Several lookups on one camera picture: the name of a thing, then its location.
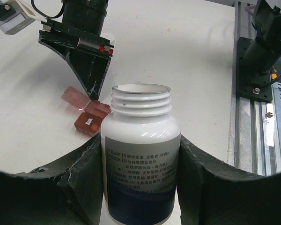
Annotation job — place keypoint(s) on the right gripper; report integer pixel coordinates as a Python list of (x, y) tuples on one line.
[(82, 20)]

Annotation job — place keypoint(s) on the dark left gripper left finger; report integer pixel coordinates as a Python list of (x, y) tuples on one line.
[(67, 191)]

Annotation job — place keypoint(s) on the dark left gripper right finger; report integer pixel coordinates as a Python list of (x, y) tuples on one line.
[(211, 192)]

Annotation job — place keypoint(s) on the red pill box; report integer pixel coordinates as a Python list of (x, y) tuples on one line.
[(92, 111)]

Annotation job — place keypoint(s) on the white pill bottle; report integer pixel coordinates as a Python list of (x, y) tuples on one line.
[(140, 142)]

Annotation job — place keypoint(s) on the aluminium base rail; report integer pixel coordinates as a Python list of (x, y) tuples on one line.
[(248, 150)]

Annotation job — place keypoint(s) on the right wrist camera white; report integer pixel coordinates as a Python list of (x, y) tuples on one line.
[(15, 15)]

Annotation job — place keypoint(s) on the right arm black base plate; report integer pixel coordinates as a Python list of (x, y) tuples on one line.
[(253, 65)]

